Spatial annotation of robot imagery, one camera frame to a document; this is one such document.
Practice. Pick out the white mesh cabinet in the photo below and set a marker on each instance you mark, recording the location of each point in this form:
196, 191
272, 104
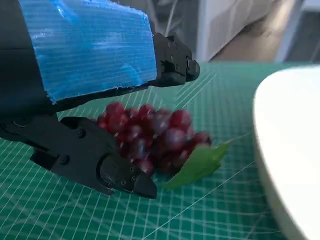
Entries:
220, 25

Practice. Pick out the red toy grape bunch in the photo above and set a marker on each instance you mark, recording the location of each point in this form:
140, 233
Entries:
150, 132

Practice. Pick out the white square plate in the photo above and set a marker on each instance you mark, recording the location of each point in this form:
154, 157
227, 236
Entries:
287, 125

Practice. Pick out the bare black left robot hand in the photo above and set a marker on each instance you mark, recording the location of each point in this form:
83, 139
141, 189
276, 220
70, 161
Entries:
87, 50

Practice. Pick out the green cutting mat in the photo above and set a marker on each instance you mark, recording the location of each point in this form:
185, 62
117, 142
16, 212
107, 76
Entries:
75, 212

